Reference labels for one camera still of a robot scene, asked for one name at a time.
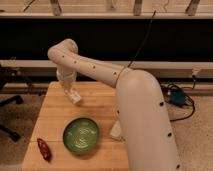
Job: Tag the small clear plastic bottle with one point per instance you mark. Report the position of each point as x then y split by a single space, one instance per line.
73 95

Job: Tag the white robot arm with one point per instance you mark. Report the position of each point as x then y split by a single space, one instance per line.
143 115

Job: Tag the white rectangular eraser block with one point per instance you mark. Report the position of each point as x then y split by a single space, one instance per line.
116 132

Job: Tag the blue power adapter box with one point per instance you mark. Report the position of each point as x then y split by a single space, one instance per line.
177 97

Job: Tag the red chili pepper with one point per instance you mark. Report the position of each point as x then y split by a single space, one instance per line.
44 149

